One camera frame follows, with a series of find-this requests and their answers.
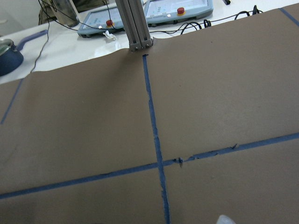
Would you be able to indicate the blue tape strip crosswise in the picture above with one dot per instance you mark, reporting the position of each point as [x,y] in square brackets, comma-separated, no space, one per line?
[141,168]

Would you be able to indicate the purple marker pen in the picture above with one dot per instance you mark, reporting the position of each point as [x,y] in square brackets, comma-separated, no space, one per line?
[223,219]

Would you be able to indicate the left teach pendant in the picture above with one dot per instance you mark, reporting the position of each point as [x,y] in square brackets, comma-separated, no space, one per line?
[101,20]

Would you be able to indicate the blue kettle pot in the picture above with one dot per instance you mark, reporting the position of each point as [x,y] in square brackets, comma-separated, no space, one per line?
[10,56]

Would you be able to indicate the black marker on desk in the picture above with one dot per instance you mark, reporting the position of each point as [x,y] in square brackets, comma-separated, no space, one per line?
[226,2]

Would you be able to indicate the blue tape strip lengthwise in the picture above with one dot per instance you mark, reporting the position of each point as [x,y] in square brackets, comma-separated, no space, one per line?
[160,162]

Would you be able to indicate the teach pendant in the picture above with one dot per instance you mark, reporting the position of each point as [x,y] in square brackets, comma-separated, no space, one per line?
[101,20]
[174,11]

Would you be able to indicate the right teach pendant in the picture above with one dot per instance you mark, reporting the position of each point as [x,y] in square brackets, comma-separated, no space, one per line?
[174,11]

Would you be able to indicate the aluminium frame post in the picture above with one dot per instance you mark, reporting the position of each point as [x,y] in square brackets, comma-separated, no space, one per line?
[135,25]

